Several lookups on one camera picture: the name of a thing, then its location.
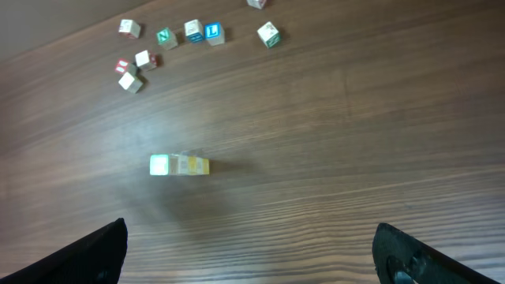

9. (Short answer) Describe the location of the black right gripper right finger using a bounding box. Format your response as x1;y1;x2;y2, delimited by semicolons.
372;222;499;284

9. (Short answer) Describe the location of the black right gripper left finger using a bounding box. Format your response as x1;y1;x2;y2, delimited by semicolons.
1;218;128;284

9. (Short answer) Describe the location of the green Z block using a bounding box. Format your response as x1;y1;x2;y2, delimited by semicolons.
149;154;178;176
257;21;281;48

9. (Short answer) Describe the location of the white mushroom picture block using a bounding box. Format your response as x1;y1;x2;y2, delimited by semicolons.
188;156;210;175

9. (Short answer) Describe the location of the green N block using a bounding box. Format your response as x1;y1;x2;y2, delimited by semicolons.
156;28;178;50

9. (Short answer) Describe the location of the blue L block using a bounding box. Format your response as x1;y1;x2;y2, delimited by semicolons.
204;22;226;46

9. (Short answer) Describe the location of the white blue-sided block left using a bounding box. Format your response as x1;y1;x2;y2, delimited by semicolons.
118;72;144;94

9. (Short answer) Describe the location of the red I block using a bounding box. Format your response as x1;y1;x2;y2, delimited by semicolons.
114;58;138;76

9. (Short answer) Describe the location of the white plain block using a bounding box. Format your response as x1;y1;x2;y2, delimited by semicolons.
135;50;158;71

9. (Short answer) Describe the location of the red-sided block top left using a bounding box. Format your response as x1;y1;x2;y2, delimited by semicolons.
118;19;141;39

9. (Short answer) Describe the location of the white block far right top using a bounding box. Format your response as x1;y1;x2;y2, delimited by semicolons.
247;0;267;9

